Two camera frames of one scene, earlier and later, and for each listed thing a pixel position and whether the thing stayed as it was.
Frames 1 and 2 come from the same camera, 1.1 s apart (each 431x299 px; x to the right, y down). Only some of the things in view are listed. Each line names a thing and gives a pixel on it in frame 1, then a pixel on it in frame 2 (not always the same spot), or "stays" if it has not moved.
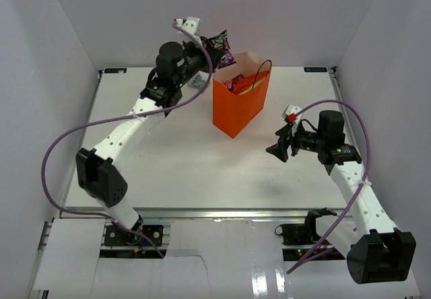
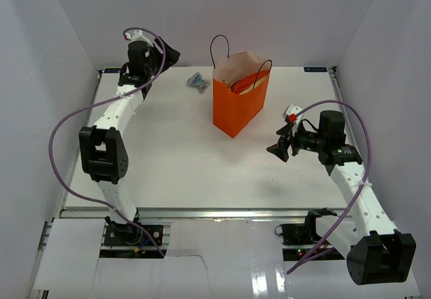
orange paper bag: x=233 y=112 stays
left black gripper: x=192 y=46 to x=171 y=56
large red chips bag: x=248 y=81 stays
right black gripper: x=280 y=149 stays
